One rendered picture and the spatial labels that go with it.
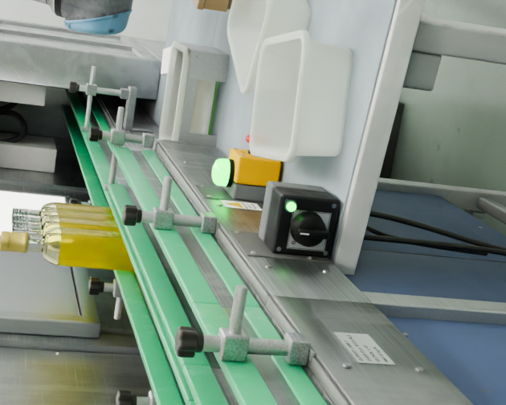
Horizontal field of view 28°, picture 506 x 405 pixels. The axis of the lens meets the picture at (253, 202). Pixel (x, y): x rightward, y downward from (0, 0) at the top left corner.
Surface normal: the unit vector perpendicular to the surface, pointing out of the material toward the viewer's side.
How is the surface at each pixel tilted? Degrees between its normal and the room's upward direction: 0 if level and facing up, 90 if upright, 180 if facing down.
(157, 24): 90
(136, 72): 90
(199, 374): 90
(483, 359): 90
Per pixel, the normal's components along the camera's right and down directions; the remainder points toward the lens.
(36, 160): 0.23, 0.25
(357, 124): -0.96, -0.10
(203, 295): 0.16, -0.96
